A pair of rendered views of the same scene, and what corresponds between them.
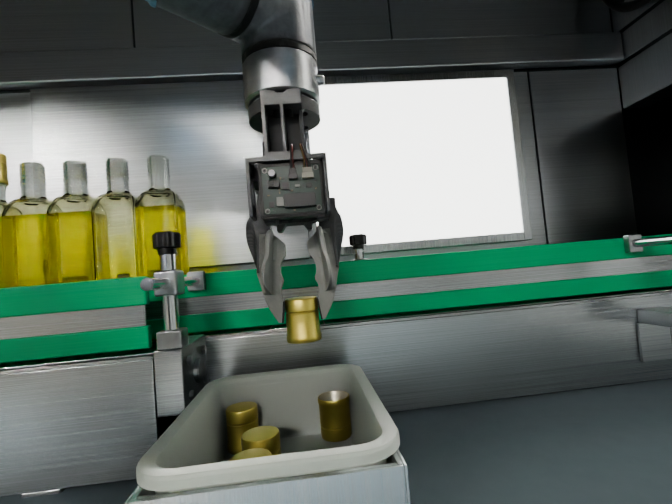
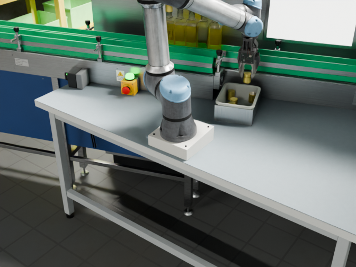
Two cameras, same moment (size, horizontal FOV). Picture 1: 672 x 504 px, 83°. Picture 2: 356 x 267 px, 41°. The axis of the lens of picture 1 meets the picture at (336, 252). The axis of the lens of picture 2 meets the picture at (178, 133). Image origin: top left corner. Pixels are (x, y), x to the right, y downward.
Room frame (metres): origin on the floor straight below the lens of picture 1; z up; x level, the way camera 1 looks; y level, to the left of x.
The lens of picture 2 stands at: (-1.54, -0.41, 1.81)
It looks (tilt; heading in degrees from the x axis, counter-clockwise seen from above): 31 degrees down; 22
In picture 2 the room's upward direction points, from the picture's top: straight up
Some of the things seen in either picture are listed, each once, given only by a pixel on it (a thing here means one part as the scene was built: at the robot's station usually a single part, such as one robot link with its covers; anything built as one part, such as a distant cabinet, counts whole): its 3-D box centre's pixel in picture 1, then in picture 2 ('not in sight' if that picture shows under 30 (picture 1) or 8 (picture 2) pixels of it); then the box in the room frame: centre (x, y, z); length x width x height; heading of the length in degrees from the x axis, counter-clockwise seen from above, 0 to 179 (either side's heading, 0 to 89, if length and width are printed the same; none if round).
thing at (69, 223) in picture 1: (80, 268); (191, 39); (0.54, 0.37, 0.99); 0.06 x 0.06 x 0.21; 6
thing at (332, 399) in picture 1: (335, 415); (252, 97); (0.43, 0.02, 0.79); 0.04 x 0.04 x 0.04
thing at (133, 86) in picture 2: not in sight; (130, 86); (0.33, 0.61, 0.79); 0.07 x 0.07 x 0.07; 5
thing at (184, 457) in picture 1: (283, 449); (238, 102); (0.34, 0.06, 0.80); 0.22 x 0.17 x 0.09; 5
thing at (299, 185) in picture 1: (288, 167); (248, 47); (0.37, 0.04, 1.06); 0.09 x 0.08 x 0.12; 4
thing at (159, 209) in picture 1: (164, 261); (214, 42); (0.55, 0.25, 0.99); 0.06 x 0.06 x 0.21; 4
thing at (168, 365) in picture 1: (186, 371); (219, 78); (0.45, 0.19, 0.85); 0.09 x 0.04 x 0.07; 5
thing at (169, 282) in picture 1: (177, 288); (220, 61); (0.43, 0.18, 0.95); 0.17 x 0.03 x 0.12; 5
